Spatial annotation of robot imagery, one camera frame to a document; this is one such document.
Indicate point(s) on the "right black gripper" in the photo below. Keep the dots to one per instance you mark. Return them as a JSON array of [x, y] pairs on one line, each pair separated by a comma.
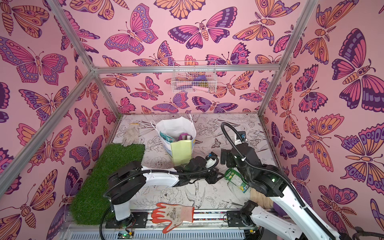
[[227, 156]]

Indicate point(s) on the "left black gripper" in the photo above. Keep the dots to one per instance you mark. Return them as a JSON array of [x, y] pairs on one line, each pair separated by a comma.
[[212, 177]]

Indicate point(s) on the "green snack packet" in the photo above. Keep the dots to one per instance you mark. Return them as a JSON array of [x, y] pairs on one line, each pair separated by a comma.
[[234, 177]]

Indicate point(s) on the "brown M&M's candy packet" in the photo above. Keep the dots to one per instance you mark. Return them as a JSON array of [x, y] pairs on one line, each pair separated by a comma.
[[185, 137]]

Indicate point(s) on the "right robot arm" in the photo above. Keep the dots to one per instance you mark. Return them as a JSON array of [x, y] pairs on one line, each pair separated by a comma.
[[275, 185]]

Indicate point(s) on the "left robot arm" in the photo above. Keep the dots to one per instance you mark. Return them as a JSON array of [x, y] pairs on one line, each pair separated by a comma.
[[126, 182]]

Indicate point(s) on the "white paper gift bag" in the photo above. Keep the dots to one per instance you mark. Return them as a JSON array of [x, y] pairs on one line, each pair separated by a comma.
[[180, 152]]

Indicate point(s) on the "red and white work glove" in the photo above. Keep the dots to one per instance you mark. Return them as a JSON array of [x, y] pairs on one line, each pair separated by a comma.
[[175, 215]]

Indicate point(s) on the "pink roll in basket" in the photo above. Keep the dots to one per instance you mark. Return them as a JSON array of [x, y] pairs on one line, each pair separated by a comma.
[[202, 89]]

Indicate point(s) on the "purple round object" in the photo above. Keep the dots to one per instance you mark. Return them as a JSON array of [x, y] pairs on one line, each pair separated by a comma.
[[279, 210]]

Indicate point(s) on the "purple item in basket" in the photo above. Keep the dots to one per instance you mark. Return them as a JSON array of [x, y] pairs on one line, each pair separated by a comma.
[[200, 78]]

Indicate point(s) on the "white knit work glove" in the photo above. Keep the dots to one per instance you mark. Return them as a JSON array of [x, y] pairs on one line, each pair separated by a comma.
[[131, 136]]

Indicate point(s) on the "green artificial grass mat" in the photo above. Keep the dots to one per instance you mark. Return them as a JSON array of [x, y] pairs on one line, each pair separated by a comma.
[[89, 204]]

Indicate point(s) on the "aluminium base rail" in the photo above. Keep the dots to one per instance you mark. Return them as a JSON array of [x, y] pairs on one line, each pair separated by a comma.
[[207, 225]]

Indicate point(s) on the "white wire basket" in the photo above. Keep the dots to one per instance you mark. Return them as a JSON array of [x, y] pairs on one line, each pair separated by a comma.
[[194, 76]]

